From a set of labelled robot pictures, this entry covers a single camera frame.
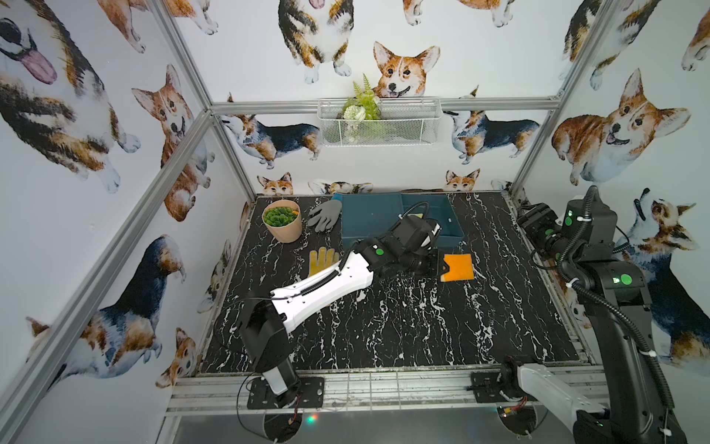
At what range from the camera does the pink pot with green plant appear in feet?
3.26

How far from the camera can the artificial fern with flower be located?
0.83m

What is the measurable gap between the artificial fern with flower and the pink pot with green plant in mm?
401
